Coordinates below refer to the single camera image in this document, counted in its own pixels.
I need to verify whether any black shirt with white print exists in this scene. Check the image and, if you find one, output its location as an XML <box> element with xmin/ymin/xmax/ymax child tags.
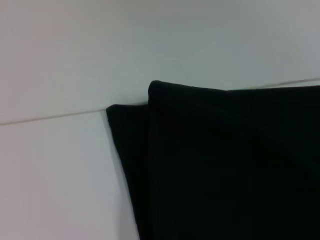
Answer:
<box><xmin>105</xmin><ymin>79</ymin><xmax>320</xmax><ymax>240</ymax></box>

